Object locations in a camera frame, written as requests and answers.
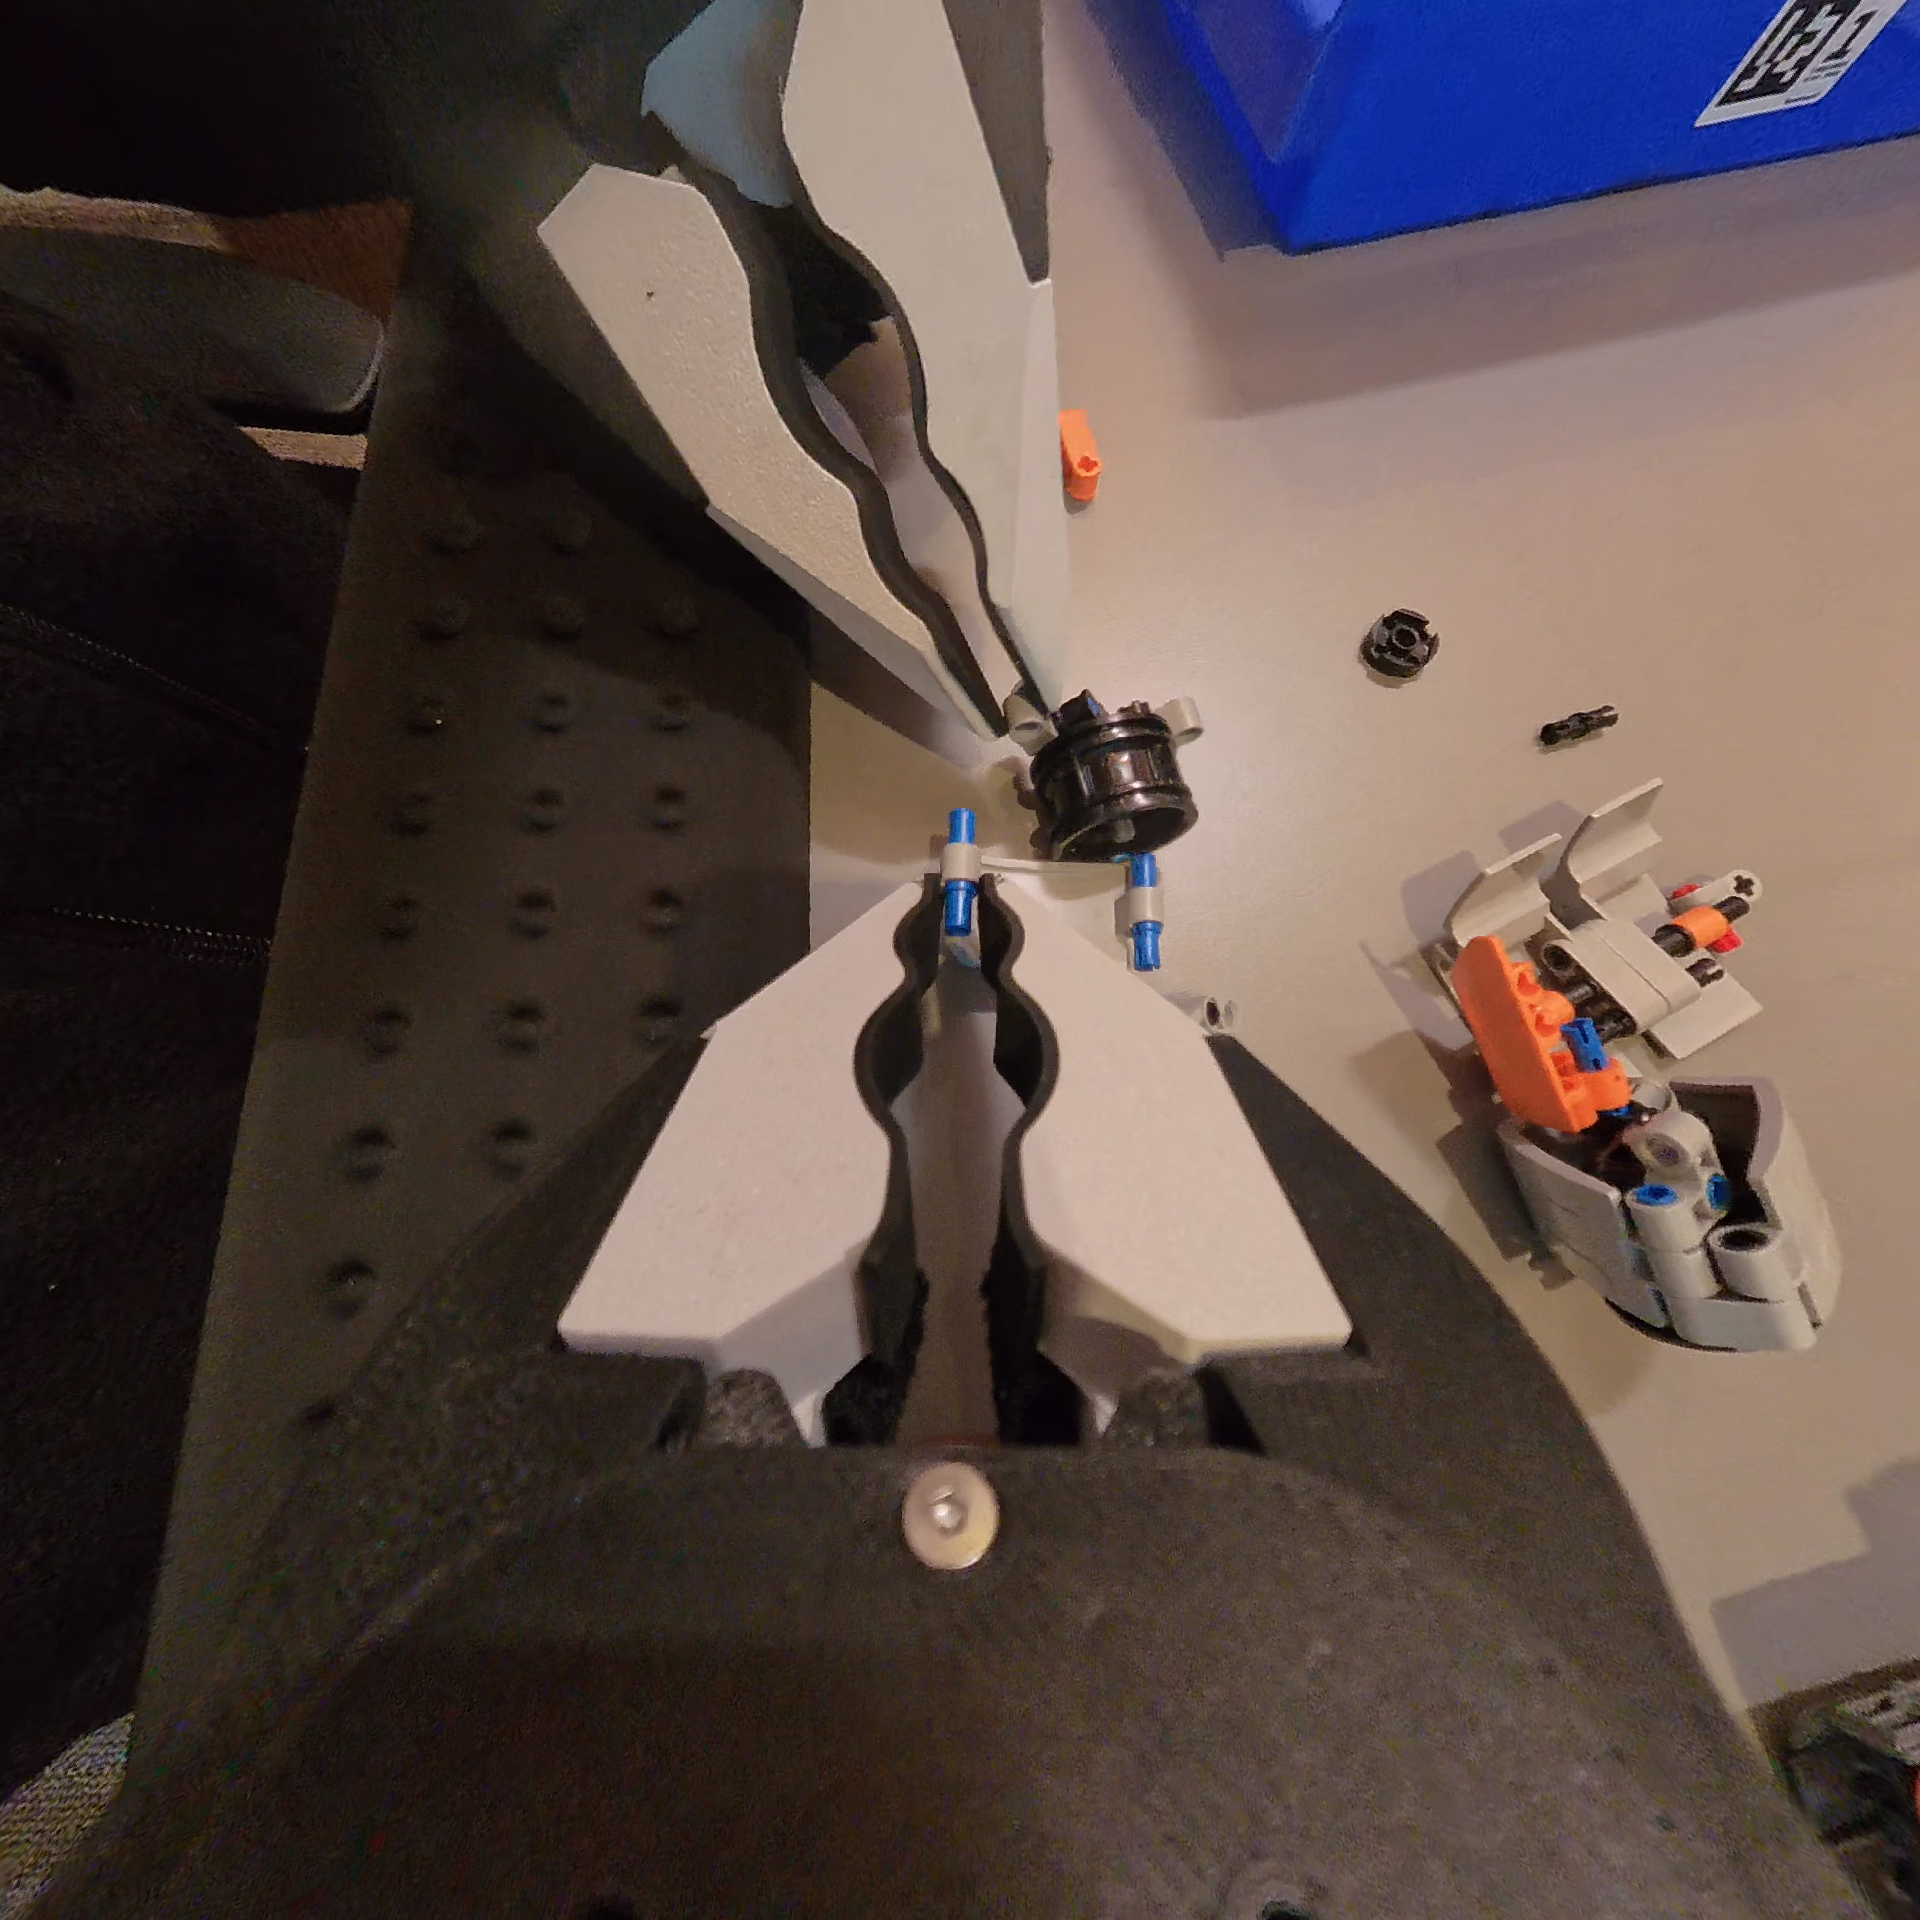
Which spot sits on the grey panel with blue pins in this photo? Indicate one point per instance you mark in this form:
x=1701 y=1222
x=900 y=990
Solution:
x=963 y=862

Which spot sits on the grey orange tracked toy robot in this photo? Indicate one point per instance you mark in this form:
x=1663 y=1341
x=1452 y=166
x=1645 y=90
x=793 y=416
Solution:
x=1852 y=1786

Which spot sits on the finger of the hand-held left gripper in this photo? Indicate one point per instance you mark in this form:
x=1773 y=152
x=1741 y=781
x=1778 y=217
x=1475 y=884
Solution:
x=961 y=301
x=690 y=346

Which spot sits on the small black gear piece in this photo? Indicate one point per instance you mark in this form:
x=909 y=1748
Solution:
x=1400 y=646

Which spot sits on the blue plastic bin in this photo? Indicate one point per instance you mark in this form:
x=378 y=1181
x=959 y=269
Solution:
x=1499 y=106

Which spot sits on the grey curved shell piece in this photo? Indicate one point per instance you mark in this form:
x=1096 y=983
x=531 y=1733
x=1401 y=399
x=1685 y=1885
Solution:
x=1213 y=1010

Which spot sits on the black connector pin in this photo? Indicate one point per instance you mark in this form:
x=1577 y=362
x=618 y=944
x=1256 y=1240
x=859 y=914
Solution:
x=1577 y=725

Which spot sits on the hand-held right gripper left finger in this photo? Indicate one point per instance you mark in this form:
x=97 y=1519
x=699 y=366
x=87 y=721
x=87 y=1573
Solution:
x=735 y=1200

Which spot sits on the grey fabric cushion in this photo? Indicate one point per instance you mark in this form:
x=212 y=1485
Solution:
x=52 y=1816

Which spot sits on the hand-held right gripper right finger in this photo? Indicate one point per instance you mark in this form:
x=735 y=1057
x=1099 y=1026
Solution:
x=1185 y=1200

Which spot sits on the black chair armrest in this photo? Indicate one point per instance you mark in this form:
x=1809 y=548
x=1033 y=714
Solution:
x=180 y=316

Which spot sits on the black toy wheel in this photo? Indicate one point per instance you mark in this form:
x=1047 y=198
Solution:
x=1108 y=774

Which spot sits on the grey shell assembly with pins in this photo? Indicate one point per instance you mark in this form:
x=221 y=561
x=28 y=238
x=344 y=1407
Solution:
x=1680 y=1244

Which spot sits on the small orange brick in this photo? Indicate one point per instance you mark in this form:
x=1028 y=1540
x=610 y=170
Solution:
x=1080 y=458

